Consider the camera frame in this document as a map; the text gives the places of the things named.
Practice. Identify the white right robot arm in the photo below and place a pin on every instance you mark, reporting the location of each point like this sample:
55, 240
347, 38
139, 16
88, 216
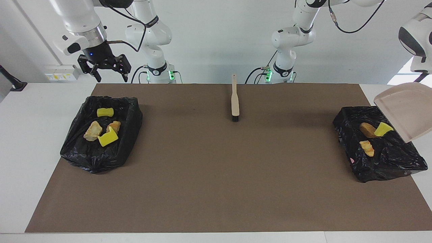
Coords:
81, 20

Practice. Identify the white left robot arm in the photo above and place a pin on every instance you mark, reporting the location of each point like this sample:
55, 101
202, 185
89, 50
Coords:
293, 37

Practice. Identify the white wall socket box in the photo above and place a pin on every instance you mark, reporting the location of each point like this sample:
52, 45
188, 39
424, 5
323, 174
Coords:
60, 74

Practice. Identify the black bag-lined bin pink spot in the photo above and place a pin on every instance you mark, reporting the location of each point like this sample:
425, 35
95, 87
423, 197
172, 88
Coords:
388, 158

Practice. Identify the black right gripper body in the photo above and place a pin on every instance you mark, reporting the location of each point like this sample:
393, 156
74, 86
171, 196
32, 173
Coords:
99, 54

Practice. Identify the orange striped croissant piece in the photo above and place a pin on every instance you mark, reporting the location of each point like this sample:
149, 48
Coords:
114, 126

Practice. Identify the small yellow sponge piece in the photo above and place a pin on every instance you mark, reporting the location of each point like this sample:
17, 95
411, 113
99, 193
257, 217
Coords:
383, 130

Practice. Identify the brown table mat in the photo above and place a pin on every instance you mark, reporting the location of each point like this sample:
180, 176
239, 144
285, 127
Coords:
216, 209

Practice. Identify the large yellow sponge piece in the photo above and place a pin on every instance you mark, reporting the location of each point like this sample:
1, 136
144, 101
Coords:
105, 112

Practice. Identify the black camera stand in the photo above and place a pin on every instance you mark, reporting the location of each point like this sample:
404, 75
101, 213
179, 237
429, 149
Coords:
421, 77
17, 86

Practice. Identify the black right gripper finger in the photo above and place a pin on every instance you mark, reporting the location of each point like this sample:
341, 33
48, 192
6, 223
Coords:
123, 65
87, 65

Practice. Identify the whole striped croissant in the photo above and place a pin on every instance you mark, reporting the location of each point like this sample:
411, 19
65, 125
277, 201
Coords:
367, 147

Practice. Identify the green and yellow sponge piece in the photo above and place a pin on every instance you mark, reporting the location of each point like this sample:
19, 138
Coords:
108, 138

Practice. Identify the beige plastic dustpan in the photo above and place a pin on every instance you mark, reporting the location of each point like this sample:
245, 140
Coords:
408, 108

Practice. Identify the beige brush with black bristles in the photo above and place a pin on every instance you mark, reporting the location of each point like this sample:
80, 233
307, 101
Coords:
235, 101

